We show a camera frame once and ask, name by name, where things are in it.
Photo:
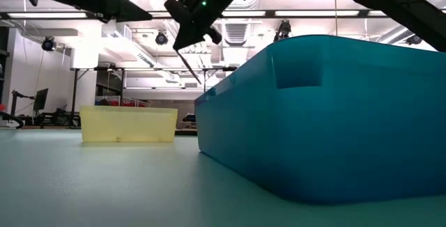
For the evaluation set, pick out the small blue object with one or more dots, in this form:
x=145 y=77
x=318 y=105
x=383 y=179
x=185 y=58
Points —
x=190 y=117

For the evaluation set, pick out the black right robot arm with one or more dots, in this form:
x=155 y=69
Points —
x=400 y=0

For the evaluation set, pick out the black monitor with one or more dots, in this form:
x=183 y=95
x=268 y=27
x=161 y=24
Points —
x=41 y=99

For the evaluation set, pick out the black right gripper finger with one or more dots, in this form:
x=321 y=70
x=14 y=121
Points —
x=186 y=39

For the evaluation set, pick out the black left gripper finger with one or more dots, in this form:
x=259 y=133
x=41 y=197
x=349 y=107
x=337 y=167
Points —
x=134 y=13

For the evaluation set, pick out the black overhead rig bar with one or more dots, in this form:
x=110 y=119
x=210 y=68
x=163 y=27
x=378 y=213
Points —
x=296 y=13

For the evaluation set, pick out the yellow-green plastic bin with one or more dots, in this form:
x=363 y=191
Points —
x=129 y=124

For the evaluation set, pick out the green table mat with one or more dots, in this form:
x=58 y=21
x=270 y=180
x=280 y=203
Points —
x=104 y=192

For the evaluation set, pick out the blue plastic bin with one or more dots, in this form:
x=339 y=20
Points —
x=331 y=122

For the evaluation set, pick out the black ceiling camera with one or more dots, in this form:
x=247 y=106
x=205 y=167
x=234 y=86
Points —
x=48 y=44
x=414 y=40
x=161 y=38
x=284 y=30

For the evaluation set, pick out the wooden chopstick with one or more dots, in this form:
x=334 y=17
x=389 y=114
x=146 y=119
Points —
x=190 y=68

